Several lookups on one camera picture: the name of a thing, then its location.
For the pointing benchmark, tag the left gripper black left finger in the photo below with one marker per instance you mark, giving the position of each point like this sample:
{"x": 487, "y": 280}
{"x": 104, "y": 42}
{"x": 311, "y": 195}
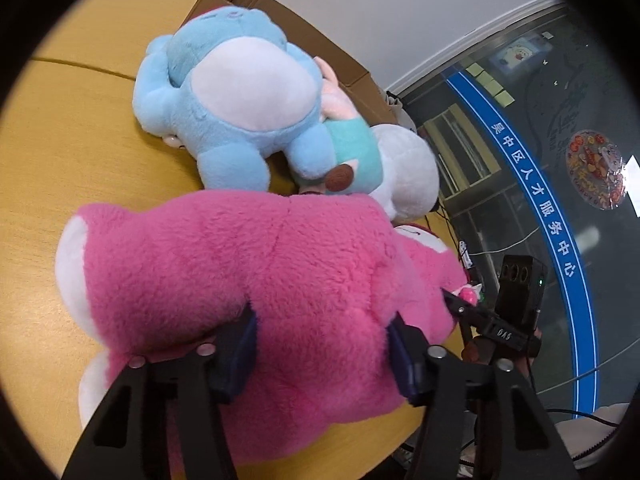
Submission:
{"x": 127, "y": 436}

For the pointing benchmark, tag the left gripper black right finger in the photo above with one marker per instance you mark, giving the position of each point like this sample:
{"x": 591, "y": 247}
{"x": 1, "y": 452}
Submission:
{"x": 514, "y": 436}

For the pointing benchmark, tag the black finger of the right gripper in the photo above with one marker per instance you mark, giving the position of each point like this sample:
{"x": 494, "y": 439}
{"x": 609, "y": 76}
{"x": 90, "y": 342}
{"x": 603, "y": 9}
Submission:
{"x": 462, "y": 305}

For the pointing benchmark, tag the white plush sheep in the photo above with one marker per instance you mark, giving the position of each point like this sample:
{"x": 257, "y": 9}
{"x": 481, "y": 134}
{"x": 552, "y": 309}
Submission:
{"x": 410, "y": 175}

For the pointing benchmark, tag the pink plush bear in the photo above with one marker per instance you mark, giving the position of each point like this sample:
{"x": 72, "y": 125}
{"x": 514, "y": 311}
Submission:
{"x": 325, "y": 275}

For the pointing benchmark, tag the pink pig plush teal shirt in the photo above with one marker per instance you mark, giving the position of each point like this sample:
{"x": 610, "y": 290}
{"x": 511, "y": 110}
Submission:
{"x": 358, "y": 168}

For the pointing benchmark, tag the blue plush cat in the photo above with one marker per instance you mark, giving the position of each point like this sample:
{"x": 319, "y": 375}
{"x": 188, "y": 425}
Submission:
{"x": 231, "y": 89}

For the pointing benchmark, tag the person's right hand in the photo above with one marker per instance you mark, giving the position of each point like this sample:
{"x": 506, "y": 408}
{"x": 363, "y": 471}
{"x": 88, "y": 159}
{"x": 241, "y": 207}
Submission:
{"x": 481, "y": 350}

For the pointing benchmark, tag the blue banner with white text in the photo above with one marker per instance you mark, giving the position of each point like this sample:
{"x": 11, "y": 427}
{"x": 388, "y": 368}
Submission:
{"x": 555, "y": 229}

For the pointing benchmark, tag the wooden shelf behind glass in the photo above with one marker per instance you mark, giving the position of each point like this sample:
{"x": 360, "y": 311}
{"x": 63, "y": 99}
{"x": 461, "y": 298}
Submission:
{"x": 463, "y": 158}

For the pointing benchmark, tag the round red window sticker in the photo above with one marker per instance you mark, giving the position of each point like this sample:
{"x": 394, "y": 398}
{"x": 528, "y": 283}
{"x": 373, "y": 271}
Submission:
{"x": 595, "y": 167}

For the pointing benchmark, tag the yellow sticky note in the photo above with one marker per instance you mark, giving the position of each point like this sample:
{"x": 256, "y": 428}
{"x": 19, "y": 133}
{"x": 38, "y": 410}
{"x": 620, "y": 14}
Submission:
{"x": 493, "y": 87}
{"x": 484, "y": 78}
{"x": 475, "y": 69}
{"x": 504, "y": 98}

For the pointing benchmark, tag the brown cardboard box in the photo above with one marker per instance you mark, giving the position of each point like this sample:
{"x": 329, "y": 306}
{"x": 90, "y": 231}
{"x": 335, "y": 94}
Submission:
{"x": 354, "y": 78}

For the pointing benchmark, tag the cartoon sheep poster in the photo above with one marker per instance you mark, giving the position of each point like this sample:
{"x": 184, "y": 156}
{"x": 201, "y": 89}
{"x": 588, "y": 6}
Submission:
{"x": 520, "y": 53}

